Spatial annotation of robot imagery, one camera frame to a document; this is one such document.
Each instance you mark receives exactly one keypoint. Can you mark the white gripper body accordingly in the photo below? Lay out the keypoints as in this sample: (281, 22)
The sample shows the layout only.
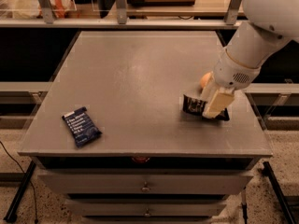
(233, 70)

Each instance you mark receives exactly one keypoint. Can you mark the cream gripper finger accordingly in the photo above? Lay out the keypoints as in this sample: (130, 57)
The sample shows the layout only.
(209, 92)
(216, 101)

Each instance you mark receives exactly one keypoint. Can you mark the dark chocolate rxbar wrapper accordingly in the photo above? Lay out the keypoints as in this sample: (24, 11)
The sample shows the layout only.
(196, 107)

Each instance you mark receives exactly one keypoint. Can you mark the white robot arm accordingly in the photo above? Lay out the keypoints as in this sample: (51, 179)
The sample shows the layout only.
(270, 25)

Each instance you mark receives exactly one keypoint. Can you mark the blue blueberry rxbar wrapper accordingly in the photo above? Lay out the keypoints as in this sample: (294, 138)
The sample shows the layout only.
(83, 129)

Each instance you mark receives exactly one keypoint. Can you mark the orange round fruit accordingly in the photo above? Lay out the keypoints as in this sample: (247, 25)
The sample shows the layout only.
(204, 79)

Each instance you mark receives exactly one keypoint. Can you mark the black right floor bar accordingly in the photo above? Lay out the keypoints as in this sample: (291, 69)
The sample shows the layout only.
(286, 202)

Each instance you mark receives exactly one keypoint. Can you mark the black floor bar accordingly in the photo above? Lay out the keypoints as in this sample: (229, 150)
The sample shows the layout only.
(24, 180)
(286, 202)

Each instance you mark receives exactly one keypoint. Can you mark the grey drawer cabinet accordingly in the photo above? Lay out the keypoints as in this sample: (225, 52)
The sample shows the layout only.
(112, 135)

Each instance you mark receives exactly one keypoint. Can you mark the upper drawer metal knob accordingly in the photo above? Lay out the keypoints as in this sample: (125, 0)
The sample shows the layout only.
(145, 187)

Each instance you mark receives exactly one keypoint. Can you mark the drawer metal knob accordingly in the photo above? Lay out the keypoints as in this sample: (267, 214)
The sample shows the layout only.
(147, 213)
(145, 187)

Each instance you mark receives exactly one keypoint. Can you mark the lower drawer metal knob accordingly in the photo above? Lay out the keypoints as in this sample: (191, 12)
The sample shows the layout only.
(147, 213)

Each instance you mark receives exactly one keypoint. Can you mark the white orange plastic bag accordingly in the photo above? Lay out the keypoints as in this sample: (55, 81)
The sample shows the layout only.
(49, 10)

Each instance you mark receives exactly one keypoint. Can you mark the black left floor bar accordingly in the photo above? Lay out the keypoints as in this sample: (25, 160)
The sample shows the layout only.
(24, 180)

